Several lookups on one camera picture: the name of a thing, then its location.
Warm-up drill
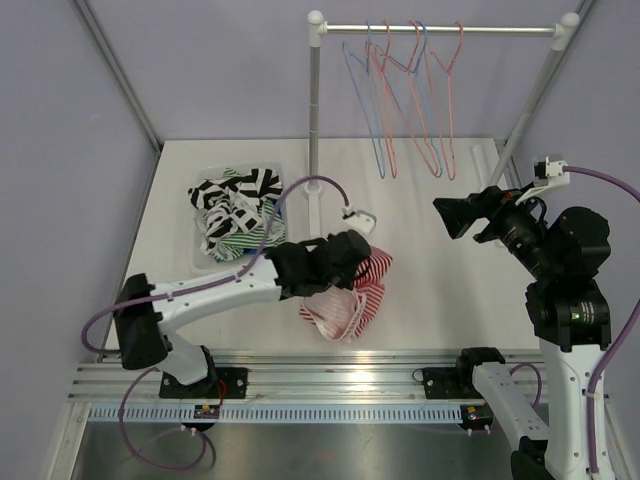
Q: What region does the aluminium corner frame post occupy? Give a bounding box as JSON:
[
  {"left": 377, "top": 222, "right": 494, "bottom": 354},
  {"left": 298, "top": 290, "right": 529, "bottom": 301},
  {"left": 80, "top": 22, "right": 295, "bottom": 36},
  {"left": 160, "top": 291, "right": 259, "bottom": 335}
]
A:
[{"left": 71, "top": 0, "right": 164, "bottom": 157}]

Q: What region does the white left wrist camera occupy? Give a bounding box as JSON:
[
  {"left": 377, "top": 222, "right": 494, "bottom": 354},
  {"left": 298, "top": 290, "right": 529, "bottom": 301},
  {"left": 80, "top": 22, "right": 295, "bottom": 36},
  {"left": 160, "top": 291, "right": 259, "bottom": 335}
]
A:
[{"left": 342, "top": 206, "right": 377, "bottom": 237}]

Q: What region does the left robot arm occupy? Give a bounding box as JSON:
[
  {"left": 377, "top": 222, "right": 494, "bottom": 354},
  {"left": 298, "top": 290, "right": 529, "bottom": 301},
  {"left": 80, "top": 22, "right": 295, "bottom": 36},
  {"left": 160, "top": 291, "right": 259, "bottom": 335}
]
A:
[{"left": 113, "top": 230, "right": 372, "bottom": 399}]

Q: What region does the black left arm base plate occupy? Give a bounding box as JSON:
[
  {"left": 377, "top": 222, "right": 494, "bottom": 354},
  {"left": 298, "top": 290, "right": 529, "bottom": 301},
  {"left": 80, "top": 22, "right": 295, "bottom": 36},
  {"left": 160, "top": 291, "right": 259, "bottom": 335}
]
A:
[{"left": 159, "top": 367, "right": 249, "bottom": 400}]

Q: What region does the white plastic perforated basket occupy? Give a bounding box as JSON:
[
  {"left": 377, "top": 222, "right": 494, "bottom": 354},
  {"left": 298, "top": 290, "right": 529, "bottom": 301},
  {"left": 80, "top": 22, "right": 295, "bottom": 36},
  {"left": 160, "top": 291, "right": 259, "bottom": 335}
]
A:
[{"left": 192, "top": 160, "right": 289, "bottom": 274}]

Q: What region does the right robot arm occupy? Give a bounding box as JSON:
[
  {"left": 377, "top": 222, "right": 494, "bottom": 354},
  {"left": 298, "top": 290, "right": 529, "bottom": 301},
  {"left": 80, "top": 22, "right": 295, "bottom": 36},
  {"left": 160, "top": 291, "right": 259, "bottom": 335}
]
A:
[{"left": 433, "top": 186, "right": 615, "bottom": 479}]

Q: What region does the red white striped tank top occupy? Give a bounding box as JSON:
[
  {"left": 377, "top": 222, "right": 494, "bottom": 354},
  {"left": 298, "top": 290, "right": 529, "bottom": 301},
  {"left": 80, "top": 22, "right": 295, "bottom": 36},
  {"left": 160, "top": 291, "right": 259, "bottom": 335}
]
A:
[{"left": 299, "top": 247, "right": 393, "bottom": 343}]

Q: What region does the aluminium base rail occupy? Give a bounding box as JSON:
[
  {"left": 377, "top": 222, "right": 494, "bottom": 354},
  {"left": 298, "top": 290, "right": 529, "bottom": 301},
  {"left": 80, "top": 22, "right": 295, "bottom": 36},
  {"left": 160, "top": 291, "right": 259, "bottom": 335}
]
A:
[{"left": 67, "top": 349, "right": 550, "bottom": 404}]

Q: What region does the green white striped tank top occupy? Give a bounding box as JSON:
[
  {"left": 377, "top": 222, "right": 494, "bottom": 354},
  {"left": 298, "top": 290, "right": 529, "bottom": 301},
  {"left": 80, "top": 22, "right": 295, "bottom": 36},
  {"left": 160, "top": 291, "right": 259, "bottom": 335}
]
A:
[{"left": 202, "top": 167, "right": 289, "bottom": 264}]

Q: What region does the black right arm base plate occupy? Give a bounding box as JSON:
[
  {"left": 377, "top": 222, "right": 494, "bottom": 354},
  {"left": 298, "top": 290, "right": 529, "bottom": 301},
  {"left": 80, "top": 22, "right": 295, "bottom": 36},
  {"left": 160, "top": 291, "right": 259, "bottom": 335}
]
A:
[{"left": 421, "top": 367, "right": 481, "bottom": 400}]

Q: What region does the white slotted cable duct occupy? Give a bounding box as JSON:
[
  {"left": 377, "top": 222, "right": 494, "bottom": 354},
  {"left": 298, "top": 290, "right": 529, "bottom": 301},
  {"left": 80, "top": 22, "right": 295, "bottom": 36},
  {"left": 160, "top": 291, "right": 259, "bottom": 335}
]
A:
[{"left": 89, "top": 403, "right": 462, "bottom": 424}]

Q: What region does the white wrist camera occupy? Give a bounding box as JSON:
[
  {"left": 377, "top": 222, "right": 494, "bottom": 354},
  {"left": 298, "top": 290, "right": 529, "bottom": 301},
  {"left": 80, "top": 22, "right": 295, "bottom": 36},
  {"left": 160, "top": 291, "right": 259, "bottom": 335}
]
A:
[
  {"left": 515, "top": 154, "right": 570, "bottom": 205},
  {"left": 342, "top": 206, "right": 377, "bottom": 237}
]

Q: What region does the black white striped tank top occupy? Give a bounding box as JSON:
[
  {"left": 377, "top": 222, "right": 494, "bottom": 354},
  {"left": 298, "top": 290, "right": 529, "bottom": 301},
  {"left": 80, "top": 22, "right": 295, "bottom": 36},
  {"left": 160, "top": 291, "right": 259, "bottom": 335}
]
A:
[{"left": 187, "top": 167, "right": 284, "bottom": 254}]

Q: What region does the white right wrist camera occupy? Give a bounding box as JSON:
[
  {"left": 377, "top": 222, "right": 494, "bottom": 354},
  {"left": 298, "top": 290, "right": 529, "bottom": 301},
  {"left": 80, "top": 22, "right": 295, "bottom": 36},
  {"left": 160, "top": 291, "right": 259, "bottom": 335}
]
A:
[{"left": 515, "top": 154, "right": 570, "bottom": 205}]

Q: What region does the white metal clothes rack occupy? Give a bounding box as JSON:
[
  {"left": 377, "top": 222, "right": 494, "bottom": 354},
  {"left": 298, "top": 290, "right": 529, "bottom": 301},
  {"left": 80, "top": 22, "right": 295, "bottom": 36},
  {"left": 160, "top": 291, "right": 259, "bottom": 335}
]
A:
[{"left": 304, "top": 10, "right": 581, "bottom": 235}]

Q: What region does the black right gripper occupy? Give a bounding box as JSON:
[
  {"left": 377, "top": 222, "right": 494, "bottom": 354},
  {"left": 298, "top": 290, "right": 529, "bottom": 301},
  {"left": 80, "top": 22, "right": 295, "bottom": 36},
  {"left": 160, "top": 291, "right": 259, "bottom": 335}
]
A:
[{"left": 435, "top": 180, "right": 559, "bottom": 279}]

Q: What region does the light blue wire hanger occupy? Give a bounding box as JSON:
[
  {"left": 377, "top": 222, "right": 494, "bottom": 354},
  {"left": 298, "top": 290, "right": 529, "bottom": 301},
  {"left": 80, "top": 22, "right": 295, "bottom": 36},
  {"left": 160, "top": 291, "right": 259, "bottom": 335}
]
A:
[{"left": 342, "top": 23, "right": 387, "bottom": 179}]

